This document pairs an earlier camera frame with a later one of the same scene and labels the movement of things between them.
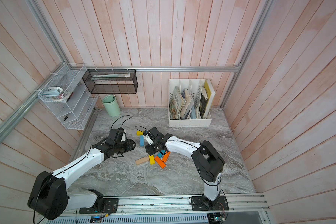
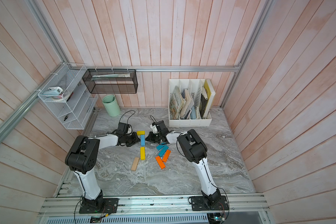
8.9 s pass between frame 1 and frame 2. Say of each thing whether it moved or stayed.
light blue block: stayed
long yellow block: moved
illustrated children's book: stayed
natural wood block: moved
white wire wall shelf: stayed
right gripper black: moved
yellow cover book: stayed
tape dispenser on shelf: stayed
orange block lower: stayed
